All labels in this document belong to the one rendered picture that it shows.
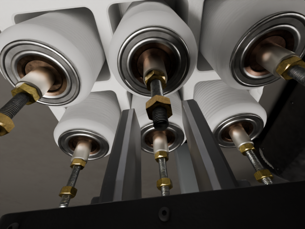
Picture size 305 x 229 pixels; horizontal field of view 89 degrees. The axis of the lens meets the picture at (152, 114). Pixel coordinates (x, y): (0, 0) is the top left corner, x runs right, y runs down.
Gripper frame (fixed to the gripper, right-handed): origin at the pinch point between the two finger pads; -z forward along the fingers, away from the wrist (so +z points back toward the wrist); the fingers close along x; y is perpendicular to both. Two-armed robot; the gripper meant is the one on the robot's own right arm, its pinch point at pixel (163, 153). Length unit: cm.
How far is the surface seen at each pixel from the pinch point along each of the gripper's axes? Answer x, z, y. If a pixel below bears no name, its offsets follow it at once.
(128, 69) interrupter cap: 2.6, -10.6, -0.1
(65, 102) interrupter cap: 11.0, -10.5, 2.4
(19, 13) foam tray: 15.7, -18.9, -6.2
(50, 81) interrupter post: 10.7, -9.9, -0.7
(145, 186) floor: 17, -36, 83
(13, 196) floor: 94, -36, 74
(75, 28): 8.1, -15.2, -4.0
